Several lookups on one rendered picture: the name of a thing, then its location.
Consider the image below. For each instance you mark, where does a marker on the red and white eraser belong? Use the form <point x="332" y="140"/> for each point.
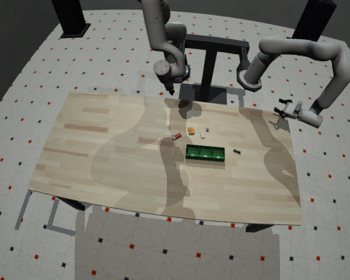
<point x="176" y="136"/>

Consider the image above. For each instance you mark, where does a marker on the green rack of bins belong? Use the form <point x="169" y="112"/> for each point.
<point x="202" y="152"/>

